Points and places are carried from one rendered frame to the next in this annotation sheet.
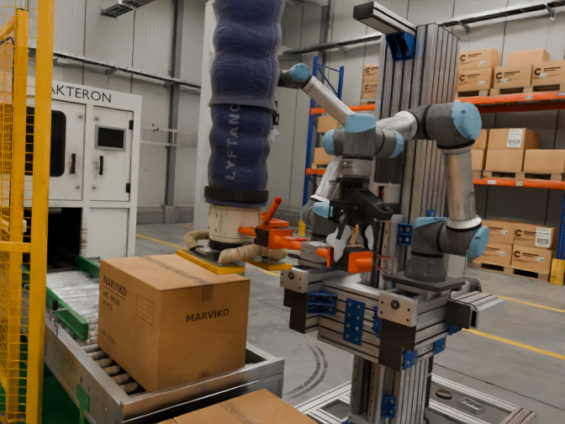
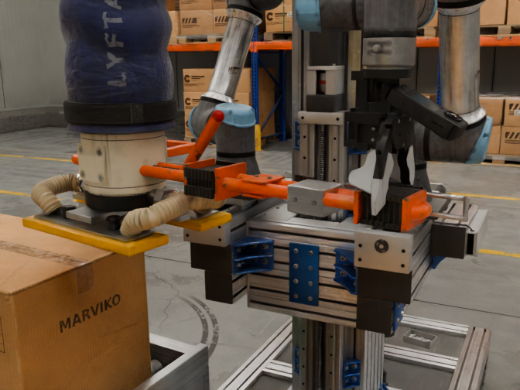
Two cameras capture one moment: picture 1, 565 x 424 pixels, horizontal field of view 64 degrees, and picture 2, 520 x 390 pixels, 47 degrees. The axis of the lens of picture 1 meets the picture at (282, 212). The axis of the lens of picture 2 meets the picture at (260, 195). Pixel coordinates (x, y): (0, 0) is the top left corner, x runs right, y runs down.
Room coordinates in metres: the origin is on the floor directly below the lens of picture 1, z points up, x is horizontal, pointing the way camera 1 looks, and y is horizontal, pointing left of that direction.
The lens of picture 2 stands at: (0.35, 0.28, 1.41)
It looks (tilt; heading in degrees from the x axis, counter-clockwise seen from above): 13 degrees down; 342
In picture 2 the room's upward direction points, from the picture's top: 1 degrees counter-clockwise
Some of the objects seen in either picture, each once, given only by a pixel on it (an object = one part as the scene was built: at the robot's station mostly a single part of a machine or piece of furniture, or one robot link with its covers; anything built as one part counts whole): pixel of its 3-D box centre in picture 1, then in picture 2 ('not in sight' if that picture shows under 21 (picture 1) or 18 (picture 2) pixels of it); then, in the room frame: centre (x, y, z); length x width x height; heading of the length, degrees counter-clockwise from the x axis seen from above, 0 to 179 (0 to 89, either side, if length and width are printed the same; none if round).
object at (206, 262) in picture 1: (208, 256); (90, 223); (1.55, 0.24, 1.08); 0.34 x 0.10 x 0.05; 35
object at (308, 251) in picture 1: (317, 251); (314, 197); (1.22, -0.10, 1.18); 0.07 x 0.07 x 0.04; 35
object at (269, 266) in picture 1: (255, 254); (159, 203); (1.66, 0.09, 1.08); 0.34 x 0.10 x 0.05; 35
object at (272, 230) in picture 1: (273, 236); (215, 178); (1.40, 0.02, 1.19); 0.10 x 0.08 x 0.06; 125
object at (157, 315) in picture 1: (169, 314); (10, 316); (1.93, 0.46, 0.75); 0.60 x 0.40 x 0.40; 41
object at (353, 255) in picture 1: (350, 259); (389, 206); (1.11, -0.17, 1.19); 0.08 x 0.07 x 0.05; 35
